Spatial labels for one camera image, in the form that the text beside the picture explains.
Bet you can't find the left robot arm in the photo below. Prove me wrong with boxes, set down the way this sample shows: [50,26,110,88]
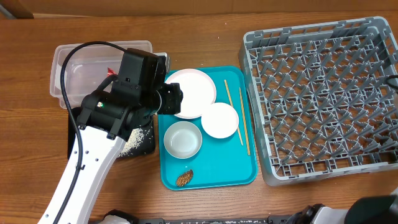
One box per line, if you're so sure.
[39,48,183,223]

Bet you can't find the left wooden chopstick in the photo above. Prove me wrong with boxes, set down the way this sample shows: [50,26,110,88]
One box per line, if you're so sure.
[223,79,244,146]

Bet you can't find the grey bowl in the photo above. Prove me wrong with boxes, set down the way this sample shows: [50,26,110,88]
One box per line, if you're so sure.
[164,121,203,159]

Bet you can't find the grey dishwasher rack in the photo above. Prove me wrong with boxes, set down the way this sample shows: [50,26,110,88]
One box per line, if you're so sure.
[239,16,397,186]

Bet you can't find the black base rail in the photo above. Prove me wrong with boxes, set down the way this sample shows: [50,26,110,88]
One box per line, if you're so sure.
[90,210,296,224]

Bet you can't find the teal serving tray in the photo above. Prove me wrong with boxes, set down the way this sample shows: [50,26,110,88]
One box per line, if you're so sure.
[158,66,258,190]

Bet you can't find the black plastic tray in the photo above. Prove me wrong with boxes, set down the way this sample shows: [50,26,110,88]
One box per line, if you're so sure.
[67,107,155,159]

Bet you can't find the medium white bowl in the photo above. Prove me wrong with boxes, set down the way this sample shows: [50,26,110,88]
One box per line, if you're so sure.
[201,103,239,139]

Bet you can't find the red snack wrapper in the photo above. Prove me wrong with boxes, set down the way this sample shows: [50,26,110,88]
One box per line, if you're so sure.
[107,68,117,77]

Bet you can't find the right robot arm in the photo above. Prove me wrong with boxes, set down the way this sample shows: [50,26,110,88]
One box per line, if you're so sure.
[287,189,397,224]

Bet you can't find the white rice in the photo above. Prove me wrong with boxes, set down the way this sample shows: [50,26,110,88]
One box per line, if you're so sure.
[119,126,155,158]

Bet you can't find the brown pine cone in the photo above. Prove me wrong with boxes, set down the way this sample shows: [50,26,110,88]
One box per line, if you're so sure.
[176,169,193,187]

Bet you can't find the large white plate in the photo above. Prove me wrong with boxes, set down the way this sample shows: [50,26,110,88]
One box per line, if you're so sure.
[165,69,216,119]

